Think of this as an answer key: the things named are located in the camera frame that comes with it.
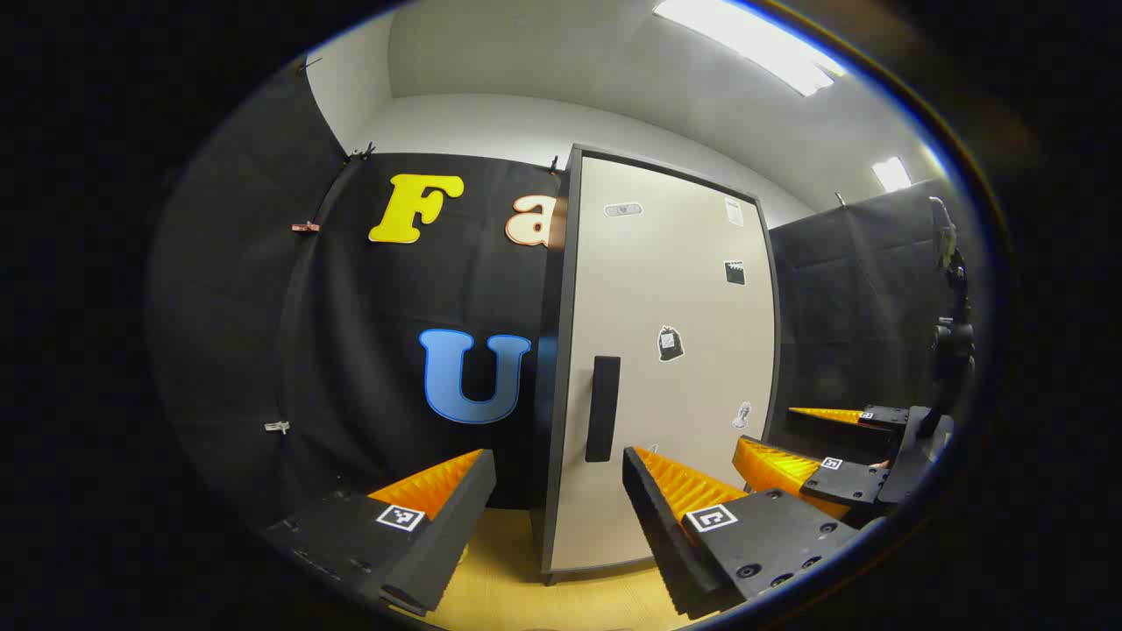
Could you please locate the black backdrop cloth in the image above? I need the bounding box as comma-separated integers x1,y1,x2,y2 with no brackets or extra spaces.
145,57,965,535

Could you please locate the long ceiling light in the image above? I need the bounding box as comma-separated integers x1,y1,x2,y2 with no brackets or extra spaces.
653,0,848,97

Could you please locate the beige cabinet door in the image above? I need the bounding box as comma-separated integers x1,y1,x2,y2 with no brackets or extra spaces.
550,156,777,572

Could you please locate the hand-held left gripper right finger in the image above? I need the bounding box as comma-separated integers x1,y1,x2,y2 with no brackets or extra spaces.
622,445,866,620

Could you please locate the black door handle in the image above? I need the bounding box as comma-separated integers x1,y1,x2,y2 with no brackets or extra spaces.
585,355,621,464

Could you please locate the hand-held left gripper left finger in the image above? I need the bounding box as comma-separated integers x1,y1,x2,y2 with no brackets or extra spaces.
263,449,497,616

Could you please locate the small ceiling light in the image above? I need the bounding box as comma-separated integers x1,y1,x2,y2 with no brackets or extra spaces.
872,156,913,194

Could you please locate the grey cabinet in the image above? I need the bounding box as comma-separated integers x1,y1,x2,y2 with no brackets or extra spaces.
530,143,783,586

